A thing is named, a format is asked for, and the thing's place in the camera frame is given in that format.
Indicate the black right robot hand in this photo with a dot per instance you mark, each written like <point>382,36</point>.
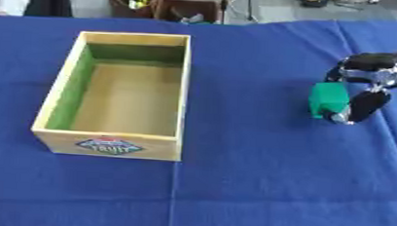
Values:
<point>373,104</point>

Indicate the green block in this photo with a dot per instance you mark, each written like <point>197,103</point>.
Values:
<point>328,97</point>

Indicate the dark brown cardboard box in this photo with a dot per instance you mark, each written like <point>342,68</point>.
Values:
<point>187,11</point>

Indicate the tan box with green inside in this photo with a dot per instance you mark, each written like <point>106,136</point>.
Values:
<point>123,94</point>

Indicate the brown cardboard box with items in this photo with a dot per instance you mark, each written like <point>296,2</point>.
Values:
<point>131,0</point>

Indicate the black tripod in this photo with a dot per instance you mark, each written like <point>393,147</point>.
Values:
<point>230,2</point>

